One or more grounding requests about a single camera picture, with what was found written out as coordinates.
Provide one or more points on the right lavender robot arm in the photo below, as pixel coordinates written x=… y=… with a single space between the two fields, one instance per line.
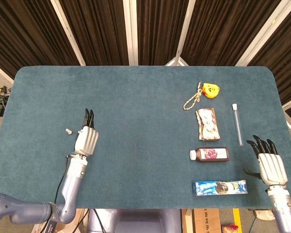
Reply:
x=282 y=211

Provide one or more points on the left lavender robot arm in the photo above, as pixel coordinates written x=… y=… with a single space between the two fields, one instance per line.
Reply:
x=72 y=179

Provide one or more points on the red snack bag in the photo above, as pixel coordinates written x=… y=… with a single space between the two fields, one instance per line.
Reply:
x=229 y=229

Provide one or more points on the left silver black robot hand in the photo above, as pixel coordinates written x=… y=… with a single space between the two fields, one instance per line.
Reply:
x=87 y=142

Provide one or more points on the clear tube with white cap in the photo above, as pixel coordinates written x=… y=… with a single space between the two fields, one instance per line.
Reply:
x=234 y=106

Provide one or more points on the white frame post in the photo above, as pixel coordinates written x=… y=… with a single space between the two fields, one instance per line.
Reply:
x=184 y=31
x=68 y=34
x=131 y=36
x=262 y=36

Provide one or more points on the brown cardboard box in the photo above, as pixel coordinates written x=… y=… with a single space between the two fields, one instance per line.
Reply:
x=206 y=221

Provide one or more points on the yellow strip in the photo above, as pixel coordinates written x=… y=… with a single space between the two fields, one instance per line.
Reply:
x=237 y=218

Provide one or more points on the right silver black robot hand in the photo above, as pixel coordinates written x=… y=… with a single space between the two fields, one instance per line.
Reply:
x=272 y=167

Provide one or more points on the blue felt table cover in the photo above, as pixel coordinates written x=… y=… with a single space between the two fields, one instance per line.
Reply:
x=145 y=121

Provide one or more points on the blue cookie package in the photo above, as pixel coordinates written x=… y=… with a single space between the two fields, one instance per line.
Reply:
x=219 y=187

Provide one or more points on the silver red foil snack packet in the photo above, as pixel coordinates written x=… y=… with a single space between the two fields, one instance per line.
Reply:
x=208 y=125

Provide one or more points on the dark brown curtain panel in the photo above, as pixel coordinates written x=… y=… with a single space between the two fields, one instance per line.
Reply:
x=160 y=31
x=286 y=60
x=97 y=31
x=220 y=31
x=26 y=31

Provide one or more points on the lavender robot torso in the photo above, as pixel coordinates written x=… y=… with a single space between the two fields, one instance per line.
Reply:
x=135 y=221

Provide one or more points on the dark juice bottle white cap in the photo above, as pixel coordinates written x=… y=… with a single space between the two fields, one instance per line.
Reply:
x=211 y=154

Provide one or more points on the white shoe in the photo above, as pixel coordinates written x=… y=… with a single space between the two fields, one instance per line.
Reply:
x=264 y=214

